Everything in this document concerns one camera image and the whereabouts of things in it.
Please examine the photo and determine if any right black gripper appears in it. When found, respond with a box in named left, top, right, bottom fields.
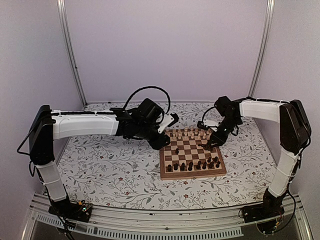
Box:
left=209, top=116, right=241, bottom=148

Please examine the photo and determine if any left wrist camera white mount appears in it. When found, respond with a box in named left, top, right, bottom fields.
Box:
left=157, top=113, right=179, bottom=134

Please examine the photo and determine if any left aluminium frame post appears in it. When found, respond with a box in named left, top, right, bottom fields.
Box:
left=56, top=0, right=88, bottom=107

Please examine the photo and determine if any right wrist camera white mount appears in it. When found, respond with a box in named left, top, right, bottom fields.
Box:
left=196, top=120, right=219, bottom=132

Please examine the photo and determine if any aluminium frame post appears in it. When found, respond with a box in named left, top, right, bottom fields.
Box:
left=56, top=0, right=88, bottom=107
left=248, top=0, right=276, bottom=97

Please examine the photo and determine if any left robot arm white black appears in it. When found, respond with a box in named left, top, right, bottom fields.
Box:
left=22, top=98, right=179, bottom=217

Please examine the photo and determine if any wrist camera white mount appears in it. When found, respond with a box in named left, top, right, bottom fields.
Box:
left=196, top=120, right=219, bottom=132
left=157, top=113, right=179, bottom=134

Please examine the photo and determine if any front aluminium rail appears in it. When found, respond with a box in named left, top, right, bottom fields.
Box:
left=22, top=194, right=314, bottom=240

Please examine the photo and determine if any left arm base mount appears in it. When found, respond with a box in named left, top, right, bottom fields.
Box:
left=48, top=196, right=93, bottom=223

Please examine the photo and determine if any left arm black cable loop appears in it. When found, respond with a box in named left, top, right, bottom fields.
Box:
left=123, top=86, right=172, bottom=116

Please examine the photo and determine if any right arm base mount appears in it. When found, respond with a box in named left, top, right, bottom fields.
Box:
left=238, top=201, right=285, bottom=235

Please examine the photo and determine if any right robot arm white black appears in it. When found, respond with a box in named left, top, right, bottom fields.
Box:
left=197, top=96, right=312, bottom=199

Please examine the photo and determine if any dark chess piece front corner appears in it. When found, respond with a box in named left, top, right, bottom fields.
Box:
left=167, top=164, right=172, bottom=172

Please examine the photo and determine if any floral patterned table mat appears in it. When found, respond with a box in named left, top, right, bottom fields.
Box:
left=58, top=118, right=276, bottom=210

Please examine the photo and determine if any right aluminium frame post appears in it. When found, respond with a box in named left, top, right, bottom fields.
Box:
left=248, top=0, right=276, bottom=97

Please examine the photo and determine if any light chess piece back left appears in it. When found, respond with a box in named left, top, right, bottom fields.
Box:
left=170, top=132, right=176, bottom=139

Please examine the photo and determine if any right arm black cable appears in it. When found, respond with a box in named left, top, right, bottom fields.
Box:
left=201, top=106, right=217, bottom=126

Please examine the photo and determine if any wooden chess board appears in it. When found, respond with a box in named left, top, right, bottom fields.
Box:
left=159, top=128, right=227, bottom=181

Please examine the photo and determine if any dark chess piece corner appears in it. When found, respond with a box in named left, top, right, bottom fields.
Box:
left=167, top=164, right=172, bottom=172
left=208, top=161, right=215, bottom=169

